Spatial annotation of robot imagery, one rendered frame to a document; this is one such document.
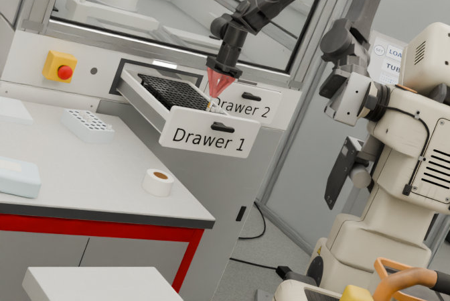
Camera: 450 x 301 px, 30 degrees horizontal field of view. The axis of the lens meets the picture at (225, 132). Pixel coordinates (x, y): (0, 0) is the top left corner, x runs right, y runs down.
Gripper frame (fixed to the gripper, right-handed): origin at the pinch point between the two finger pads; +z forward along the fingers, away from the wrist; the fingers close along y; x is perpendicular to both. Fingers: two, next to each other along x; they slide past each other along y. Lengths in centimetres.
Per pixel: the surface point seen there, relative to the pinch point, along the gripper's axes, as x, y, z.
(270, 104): 38.1, -24.2, 3.1
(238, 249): 103, -93, 84
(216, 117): -3.5, 10.5, 3.8
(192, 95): 0.7, -11.2, 4.1
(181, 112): -14.6, 11.1, 4.5
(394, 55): 82, -25, -25
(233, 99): 23.0, -23.4, 4.6
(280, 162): 140, -132, 51
